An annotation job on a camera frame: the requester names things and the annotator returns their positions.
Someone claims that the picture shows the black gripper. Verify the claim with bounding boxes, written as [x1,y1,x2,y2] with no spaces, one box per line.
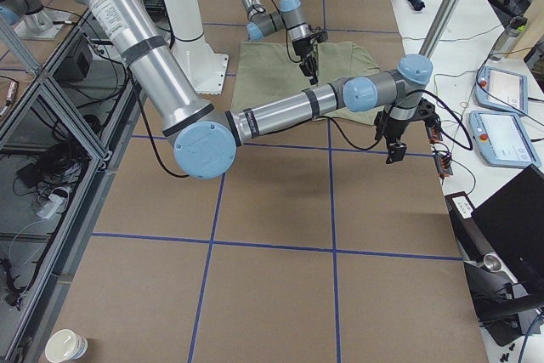
[374,111,408,164]
[292,37,318,85]

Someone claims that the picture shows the olive green long-sleeve shirt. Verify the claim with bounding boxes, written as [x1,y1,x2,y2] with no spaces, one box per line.
[231,42,380,111]

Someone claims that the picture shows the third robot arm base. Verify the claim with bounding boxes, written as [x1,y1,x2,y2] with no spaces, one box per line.
[1,0,61,41]

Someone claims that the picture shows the small electronics breakout board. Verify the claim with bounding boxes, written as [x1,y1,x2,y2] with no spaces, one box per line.
[426,125,453,180]

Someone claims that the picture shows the near blue teach pendant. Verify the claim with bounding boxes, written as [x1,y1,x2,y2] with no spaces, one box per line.
[468,111,541,168]

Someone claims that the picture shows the blue teach pendant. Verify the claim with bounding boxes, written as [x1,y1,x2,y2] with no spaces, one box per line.
[476,65,528,115]
[468,111,541,168]

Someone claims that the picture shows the far blue teach pendant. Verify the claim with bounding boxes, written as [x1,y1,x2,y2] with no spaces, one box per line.
[476,65,528,115]

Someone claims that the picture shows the black laptop computer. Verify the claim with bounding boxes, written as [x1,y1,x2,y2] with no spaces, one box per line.
[472,165,543,292]

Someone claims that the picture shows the black power adapter box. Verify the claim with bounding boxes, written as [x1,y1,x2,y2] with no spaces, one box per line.
[54,37,93,82]

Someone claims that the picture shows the white paper cup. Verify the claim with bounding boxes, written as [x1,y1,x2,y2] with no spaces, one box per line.
[44,329,88,363]

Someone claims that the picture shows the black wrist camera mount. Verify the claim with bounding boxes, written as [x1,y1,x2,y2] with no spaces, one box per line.
[309,30,328,44]
[412,98,440,131]

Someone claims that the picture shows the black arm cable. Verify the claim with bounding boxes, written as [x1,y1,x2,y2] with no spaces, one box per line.
[329,94,475,152]
[248,0,298,62]

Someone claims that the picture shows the grey aluminium frame post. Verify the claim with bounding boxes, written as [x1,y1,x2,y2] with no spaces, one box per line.
[419,0,460,59]

